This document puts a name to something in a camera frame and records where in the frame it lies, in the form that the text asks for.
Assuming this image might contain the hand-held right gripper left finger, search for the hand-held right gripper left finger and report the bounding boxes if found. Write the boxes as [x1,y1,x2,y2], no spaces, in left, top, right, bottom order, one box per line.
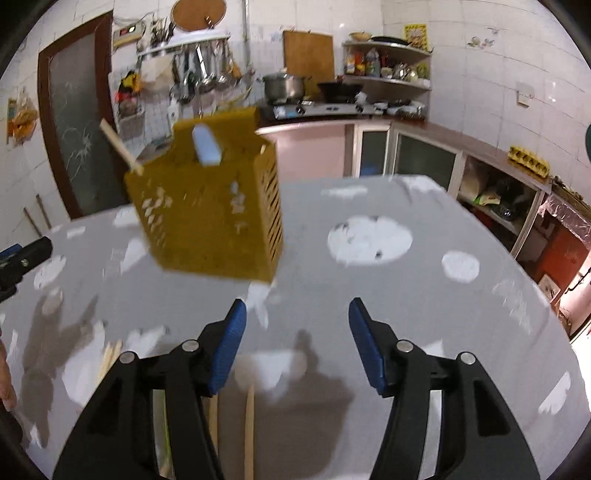
[53,299,247,480]

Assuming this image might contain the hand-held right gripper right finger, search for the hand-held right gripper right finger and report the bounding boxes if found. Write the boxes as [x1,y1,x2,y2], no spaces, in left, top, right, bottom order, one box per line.
[348,298,541,480]

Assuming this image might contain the mustard yellow utensil holder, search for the mustard yellow utensil holder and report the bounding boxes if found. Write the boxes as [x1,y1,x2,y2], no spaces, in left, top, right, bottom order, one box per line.
[124,107,284,282]

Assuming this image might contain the person's left hand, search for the person's left hand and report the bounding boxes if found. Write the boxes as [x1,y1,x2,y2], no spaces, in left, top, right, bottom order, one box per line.
[0,342,17,412]

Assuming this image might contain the grey patterned tablecloth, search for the grey patterned tablecloth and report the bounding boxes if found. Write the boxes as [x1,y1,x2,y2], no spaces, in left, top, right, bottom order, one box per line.
[0,174,585,480]

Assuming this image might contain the brown frosted glass door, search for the brown frosted glass door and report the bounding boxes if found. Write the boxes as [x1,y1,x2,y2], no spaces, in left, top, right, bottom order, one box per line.
[38,10,129,219]

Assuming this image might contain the yellow black hanging bag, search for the yellow black hanging bag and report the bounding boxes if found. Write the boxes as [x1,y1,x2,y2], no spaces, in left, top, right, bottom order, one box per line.
[117,71,142,116]

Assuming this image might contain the kitchen counter cabinet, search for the kitchen counter cabinet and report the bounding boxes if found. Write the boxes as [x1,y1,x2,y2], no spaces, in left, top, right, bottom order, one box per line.
[256,119,555,260]

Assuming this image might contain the white blue plastic piece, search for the white blue plastic piece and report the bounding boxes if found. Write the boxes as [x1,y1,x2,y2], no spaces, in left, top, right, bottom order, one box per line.
[191,124,223,167]

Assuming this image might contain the red cabinet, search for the red cabinet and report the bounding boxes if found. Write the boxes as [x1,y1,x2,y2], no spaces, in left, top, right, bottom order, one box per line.
[534,185,591,305]

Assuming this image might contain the steel gas stove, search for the steel gas stove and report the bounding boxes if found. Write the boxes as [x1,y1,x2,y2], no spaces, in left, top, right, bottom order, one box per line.
[259,102,387,122]

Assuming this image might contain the yellow egg carton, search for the yellow egg carton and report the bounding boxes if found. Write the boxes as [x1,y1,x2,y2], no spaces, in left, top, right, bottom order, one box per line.
[508,145,553,179]

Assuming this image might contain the black wok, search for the black wok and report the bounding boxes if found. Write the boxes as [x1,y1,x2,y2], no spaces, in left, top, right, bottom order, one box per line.
[318,80,365,103]

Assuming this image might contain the hanging utensil rack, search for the hanging utensil rack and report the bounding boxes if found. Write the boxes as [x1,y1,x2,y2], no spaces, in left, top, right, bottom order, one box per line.
[136,30,242,106]

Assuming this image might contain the grey corner shelf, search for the grey corner shelf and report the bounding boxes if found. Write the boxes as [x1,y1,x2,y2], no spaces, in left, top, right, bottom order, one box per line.
[342,39,434,107]

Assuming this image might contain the steel cooking pot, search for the steel cooking pot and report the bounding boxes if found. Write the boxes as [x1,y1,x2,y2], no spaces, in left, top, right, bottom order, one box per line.
[262,71,306,103]

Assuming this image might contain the wooden cutting board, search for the wooden cutting board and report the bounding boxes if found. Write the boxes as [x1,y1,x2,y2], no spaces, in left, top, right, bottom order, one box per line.
[283,30,335,88]

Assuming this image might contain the round woven tray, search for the round woven tray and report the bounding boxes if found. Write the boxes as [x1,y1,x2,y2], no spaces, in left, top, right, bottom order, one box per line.
[172,0,228,31]

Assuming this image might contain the wooden sticks against wall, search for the wooden sticks against wall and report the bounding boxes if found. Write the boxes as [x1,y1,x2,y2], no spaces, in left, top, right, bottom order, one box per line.
[23,194,52,237]

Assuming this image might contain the orange wall paper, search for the orange wall paper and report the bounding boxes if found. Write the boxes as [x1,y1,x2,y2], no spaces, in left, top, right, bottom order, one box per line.
[6,90,40,145]

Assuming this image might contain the yellow wall poster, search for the yellow wall poster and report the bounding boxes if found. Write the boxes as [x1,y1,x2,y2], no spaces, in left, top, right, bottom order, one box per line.
[404,24,428,49]

